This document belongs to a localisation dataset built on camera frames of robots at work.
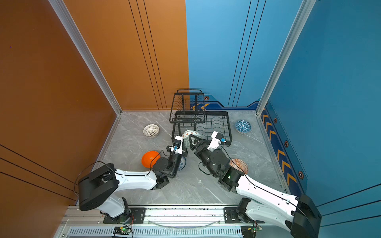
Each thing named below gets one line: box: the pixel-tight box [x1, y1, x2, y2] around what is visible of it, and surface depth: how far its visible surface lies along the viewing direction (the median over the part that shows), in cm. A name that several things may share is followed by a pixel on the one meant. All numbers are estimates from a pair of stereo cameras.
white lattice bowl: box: [142, 123, 160, 138], surface depth 107 cm
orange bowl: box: [141, 150, 161, 169], surface depth 92 cm
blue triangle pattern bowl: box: [235, 119, 253, 134], surface depth 111 cm
